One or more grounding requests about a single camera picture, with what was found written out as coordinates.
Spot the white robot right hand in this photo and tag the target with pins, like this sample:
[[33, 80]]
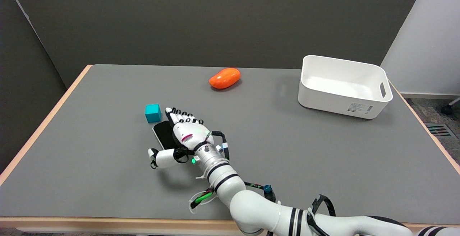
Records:
[[190, 132]]

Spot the black and white phone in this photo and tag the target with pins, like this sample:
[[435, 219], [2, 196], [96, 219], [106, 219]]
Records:
[[163, 133]]

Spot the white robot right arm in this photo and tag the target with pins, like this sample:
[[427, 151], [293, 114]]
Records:
[[248, 207]]

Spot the blue cube block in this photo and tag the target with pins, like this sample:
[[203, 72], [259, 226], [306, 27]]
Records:
[[152, 113]]

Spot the orange mango toy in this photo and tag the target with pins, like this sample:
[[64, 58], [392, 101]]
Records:
[[224, 78]]

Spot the gray table mat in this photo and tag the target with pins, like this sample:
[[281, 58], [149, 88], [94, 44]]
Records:
[[323, 157]]

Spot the white plastic storage bin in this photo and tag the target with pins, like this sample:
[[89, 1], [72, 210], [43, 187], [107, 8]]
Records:
[[341, 88]]

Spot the floor vent grate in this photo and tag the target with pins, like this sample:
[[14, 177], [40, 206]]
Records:
[[439, 130]]

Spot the black chair caster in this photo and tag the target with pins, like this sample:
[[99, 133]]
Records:
[[447, 109]]

